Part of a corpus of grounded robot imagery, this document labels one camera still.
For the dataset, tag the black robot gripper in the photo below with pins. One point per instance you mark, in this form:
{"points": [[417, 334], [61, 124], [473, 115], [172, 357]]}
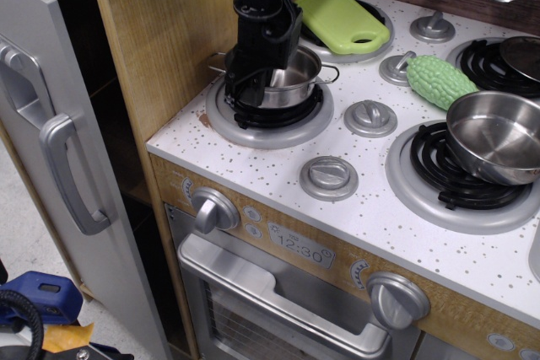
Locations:
{"points": [[264, 44]]}

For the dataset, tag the small steel pot with handles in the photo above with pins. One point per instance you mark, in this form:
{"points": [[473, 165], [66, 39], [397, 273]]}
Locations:
{"points": [[293, 85]]}

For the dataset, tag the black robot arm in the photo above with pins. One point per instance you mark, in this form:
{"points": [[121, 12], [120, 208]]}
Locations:
{"points": [[261, 8]]}

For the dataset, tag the steel frying pan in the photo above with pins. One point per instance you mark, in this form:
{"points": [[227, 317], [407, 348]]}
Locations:
{"points": [[494, 136]]}

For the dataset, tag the green plastic cutting board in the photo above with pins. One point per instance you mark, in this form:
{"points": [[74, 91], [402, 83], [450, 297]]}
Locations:
{"points": [[344, 26]]}

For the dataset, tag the grey stovetop knob front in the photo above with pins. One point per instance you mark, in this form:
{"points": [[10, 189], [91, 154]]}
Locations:
{"points": [[328, 178]]}

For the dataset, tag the grey stovetop knob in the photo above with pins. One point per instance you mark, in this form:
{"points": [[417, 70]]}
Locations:
{"points": [[369, 118], [328, 178], [432, 29], [394, 69]]}

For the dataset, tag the left grey oven knob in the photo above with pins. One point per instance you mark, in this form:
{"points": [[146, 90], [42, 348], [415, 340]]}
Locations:
{"points": [[214, 210]]}

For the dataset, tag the grey oven knob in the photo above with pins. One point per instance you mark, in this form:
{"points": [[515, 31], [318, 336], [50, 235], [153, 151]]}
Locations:
{"points": [[214, 210], [396, 301]]}

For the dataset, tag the green bumpy toy gourd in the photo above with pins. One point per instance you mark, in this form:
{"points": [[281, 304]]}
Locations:
{"points": [[438, 81]]}

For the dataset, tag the front right black burner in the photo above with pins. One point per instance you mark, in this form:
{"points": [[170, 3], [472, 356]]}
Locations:
{"points": [[432, 161]]}

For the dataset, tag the grey stovetop knob back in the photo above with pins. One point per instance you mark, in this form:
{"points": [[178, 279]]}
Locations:
{"points": [[432, 29]]}

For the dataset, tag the grey fridge door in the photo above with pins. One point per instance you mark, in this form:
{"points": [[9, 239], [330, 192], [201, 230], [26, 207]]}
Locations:
{"points": [[47, 114]]}

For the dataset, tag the back right black burner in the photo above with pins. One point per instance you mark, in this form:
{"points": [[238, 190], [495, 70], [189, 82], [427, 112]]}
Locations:
{"points": [[482, 63]]}

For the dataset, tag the right grey oven knob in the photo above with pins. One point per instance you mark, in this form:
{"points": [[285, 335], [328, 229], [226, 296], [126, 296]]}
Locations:
{"points": [[396, 301]]}

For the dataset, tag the dark steel pot lid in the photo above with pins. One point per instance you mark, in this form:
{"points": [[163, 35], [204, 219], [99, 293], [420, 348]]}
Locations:
{"points": [[522, 54]]}

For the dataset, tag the blue device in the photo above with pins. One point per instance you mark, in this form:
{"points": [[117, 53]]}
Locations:
{"points": [[56, 298]]}

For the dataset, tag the yellow cloth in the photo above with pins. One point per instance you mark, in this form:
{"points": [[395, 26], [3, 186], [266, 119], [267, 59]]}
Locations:
{"points": [[61, 338]]}

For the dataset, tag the grey oven door handle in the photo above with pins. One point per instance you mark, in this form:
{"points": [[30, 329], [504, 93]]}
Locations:
{"points": [[257, 287]]}

